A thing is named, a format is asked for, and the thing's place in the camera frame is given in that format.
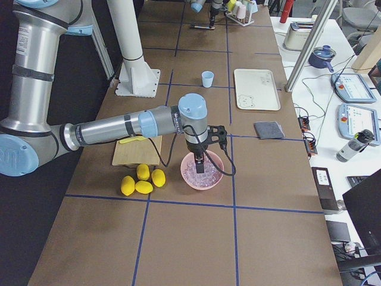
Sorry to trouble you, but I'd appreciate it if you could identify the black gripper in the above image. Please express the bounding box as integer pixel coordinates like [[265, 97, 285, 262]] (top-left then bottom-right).
[[209, 8, 219, 27], [186, 141, 208, 173]]

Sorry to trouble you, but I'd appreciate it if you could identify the steel muddler with black tip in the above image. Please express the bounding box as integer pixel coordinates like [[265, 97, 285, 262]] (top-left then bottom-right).
[[190, 24, 215, 30]]

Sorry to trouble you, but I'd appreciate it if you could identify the lime green cup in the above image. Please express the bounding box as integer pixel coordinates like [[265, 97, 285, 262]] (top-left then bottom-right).
[[226, 0, 236, 12]]

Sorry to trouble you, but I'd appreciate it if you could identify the pink cup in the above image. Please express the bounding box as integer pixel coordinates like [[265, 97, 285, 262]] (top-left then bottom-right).
[[235, 2, 246, 20]]

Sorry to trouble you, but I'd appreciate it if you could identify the pile of ice cubes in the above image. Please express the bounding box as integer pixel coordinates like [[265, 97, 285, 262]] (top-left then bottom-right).
[[183, 154, 221, 184]]

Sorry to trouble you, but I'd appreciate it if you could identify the light blue cup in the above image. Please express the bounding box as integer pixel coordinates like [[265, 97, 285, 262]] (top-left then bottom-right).
[[201, 71, 214, 88]]

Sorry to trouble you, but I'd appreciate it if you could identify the pink bowl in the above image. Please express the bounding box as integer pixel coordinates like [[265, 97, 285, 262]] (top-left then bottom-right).
[[180, 149, 225, 191]]

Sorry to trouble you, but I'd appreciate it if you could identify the whole yellow lemon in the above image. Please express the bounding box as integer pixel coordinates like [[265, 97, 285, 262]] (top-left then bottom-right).
[[151, 169, 166, 188], [120, 176, 135, 196], [136, 164, 150, 181], [135, 181, 154, 194]]

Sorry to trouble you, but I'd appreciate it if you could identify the yellow plastic knife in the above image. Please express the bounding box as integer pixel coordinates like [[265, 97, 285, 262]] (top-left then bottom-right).
[[118, 136, 146, 144]]

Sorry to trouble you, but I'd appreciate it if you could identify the wooden cutting board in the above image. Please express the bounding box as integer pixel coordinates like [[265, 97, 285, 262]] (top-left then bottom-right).
[[112, 136, 162, 167]]

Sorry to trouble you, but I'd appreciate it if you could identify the grey folded cloth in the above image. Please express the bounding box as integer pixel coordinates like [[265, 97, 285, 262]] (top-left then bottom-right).
[[254, 121, 285, 139]]

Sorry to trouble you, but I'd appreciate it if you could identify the red bottle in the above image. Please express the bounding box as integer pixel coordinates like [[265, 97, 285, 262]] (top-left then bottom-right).
[[279, 0, 294, 24]]

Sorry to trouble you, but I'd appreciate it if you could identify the white bear serving tray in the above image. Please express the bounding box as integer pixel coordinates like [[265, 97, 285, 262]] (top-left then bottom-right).
[[234, 69, 281, 111]]

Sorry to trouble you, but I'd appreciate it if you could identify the white toaster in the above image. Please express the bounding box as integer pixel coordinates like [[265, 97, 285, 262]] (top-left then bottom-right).
[[283, 21, 314, 51]]

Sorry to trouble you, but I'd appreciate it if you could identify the blue pot with lid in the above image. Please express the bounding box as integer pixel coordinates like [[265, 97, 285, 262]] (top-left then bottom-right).
[[308, 45, 336, 73]]

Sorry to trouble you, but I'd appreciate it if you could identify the black box with label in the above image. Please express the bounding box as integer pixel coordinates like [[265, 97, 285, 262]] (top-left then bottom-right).
[[311, 167, 345, 215]]

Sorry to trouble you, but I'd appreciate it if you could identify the teach pendant tablet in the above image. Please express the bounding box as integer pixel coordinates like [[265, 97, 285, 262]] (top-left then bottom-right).
[[330, 73, 377, 104], [337, 103, 380, 145]]

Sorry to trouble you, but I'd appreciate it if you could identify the grey water bottle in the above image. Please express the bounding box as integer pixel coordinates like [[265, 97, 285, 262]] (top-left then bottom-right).
[[336, 129, 374, 162]]

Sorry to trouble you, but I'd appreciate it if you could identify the white wire cup rack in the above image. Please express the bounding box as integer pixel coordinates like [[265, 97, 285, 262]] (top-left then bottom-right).
[[226, 0, 258, 26]]

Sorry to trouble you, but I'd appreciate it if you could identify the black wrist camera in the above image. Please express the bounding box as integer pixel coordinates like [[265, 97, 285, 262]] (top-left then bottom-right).
[[207, 125, 227, 150]]

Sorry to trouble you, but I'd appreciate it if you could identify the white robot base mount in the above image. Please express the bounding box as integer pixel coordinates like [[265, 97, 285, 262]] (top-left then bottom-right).
[[107, 0, 161, 98]]

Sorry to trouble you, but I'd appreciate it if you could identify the aluminium frame post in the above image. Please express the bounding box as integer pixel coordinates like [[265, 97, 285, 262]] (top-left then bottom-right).
[[285, 0, 337, 92]]

